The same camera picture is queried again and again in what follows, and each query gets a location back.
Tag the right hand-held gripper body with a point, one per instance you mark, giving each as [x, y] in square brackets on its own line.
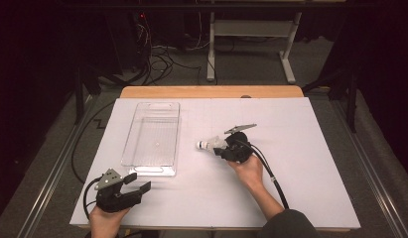
[241, 148]

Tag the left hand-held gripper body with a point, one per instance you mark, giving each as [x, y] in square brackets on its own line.
[112, 198]

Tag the white feather shuttlecock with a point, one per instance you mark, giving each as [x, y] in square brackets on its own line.
[211, 143]

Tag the clear plastic bin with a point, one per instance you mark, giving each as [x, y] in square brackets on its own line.
[152, 132]

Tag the person's right hand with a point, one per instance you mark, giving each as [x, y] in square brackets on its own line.
[251, 173]

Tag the person's left hand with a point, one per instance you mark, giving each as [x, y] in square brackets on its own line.
[104, 224]

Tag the white table cover board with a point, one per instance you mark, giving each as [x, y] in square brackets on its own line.
[291, 165]

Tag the black stand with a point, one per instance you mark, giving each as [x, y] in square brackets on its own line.
[79, 95]
[351, 99]

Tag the dark equipment cabinet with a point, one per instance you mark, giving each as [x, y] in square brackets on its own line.
[125, 43]

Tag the metal floor rail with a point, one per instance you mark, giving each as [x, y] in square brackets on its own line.
[49, 178]
[373, 185]

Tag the white metal desk frame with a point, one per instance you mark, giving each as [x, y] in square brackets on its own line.
[251, 28]

